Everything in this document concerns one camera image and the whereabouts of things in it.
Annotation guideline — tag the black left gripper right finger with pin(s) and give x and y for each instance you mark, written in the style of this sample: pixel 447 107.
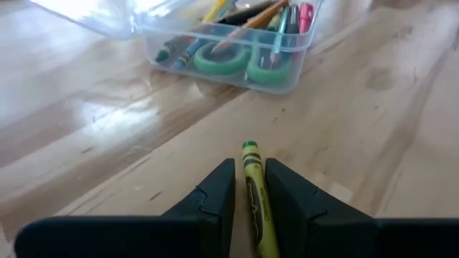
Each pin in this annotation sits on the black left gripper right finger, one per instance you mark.
pixel 340 236

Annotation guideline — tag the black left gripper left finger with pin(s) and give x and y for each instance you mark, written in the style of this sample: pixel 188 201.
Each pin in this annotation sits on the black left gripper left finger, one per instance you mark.
pixel 179 236

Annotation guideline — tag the blue crayon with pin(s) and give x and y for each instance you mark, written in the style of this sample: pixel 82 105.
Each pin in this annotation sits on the blue crayon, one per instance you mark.
pixel 188 57

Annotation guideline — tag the dark green crayon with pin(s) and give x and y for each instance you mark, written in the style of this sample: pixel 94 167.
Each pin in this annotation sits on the dark green crayon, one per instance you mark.
pixel 172 46

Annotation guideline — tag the clear plastic supply box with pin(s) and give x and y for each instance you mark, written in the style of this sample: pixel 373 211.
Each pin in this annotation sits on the clear plastic supply box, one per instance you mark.
pixel 150 46

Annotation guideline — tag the teal pencil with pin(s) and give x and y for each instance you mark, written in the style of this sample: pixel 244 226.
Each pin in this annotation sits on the teal pencil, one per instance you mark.
pixel 281 36

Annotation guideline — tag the pink highlighter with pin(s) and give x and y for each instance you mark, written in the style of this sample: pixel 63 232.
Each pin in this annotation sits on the pink highlighter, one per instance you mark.
pixel 306 18

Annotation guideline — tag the clear blue pen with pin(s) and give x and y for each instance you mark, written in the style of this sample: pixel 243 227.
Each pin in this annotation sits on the clear blue pen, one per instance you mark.
pixel 292 19

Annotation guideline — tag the orange pencil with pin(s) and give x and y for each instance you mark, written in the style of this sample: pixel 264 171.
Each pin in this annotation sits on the orange pencil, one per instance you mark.
pixel 251 23

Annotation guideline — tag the yellow marker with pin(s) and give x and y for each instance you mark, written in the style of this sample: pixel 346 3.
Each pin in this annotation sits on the yellow marker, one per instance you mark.
pixel 215 10

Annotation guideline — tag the black pen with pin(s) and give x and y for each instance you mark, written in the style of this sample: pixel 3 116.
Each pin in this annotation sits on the black pen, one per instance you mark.
pixel 247 14

